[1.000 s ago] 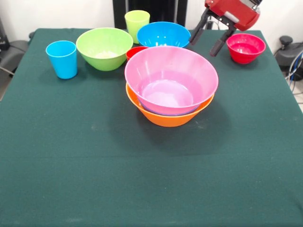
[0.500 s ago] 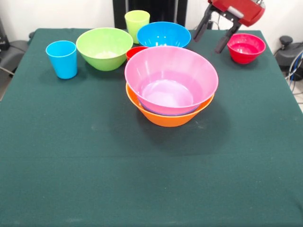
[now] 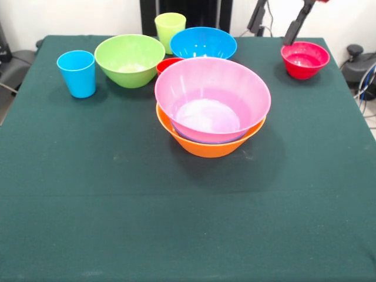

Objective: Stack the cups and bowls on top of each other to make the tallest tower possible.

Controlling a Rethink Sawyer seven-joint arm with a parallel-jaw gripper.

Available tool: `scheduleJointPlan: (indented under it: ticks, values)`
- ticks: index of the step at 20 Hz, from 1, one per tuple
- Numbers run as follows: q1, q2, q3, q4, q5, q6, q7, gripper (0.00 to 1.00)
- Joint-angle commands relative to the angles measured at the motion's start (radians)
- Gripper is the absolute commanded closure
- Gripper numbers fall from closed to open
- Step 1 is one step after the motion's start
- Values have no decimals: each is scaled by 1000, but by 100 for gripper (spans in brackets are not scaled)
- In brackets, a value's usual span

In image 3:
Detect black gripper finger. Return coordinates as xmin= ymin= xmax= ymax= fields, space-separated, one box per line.
xmin=283 ymin=0 xmax=314 ymax=46
xmin=247 ymin=0 xmax=267 ymax=33

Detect large pink bowl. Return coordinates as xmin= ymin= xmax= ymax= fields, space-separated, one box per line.
xmin=154 ymin=57 xmax=272 ymax=144

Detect orange bowl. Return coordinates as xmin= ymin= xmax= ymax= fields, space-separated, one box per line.
xmin=156 ymin=102 xmax=267 ymax=159

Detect small pink-red bowl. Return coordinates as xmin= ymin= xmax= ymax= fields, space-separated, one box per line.
xmin=280 ymin=41 xmax=331 ymax=80

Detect green cup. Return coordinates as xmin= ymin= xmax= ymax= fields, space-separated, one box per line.
xmin=154 ymin=12 xmax=187 ymax=55

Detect red cup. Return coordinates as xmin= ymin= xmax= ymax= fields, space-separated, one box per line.
xmin=156 ymin=57 xmax=184 ymax=76

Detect green bowl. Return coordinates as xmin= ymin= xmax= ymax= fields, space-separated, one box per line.
xmin=94 ymin=33 xmax=166 ymax=89

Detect blue cup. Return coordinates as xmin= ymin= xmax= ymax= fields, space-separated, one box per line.
xmin=56 ymin=50 xmax=97 ymax=99

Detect dark green tablecloth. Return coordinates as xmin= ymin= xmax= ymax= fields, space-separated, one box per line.
xmin=0 ymin=34 xmax=376 ymax=282

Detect black wall cable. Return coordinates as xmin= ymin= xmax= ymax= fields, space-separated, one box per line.
xmin=255 ymin=8 xmax=274 ymax=38

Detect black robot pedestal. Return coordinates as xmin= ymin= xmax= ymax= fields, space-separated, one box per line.
xmin=140 ymin=0 xmax=233 ymax=38

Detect tangled cables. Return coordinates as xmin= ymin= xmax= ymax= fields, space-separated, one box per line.
xmin=354 ymin=65 xmax=376 ymax=118

